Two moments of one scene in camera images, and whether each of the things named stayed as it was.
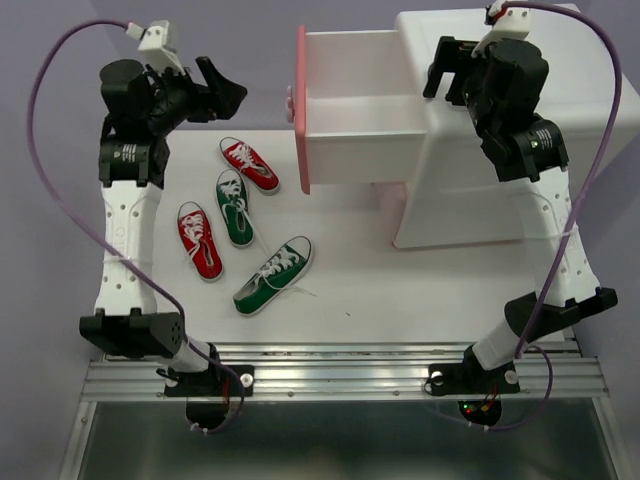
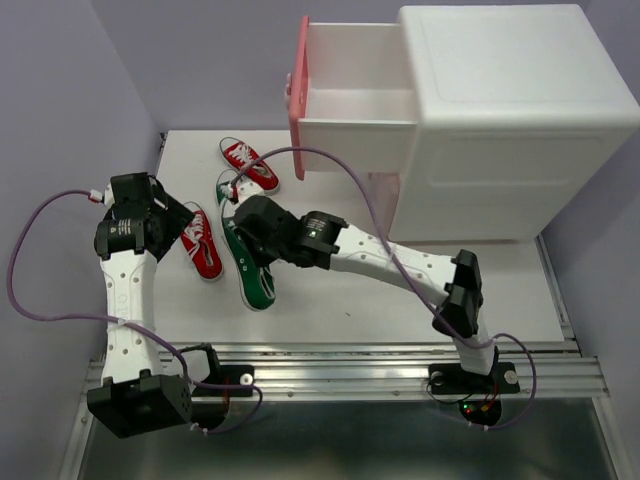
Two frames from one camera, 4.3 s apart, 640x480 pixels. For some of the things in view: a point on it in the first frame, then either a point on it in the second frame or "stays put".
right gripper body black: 477,102 to 264,253
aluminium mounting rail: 334,370 stays put
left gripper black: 223,99 to 179,217
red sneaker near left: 199,241 stays put
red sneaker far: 250,164 stays put
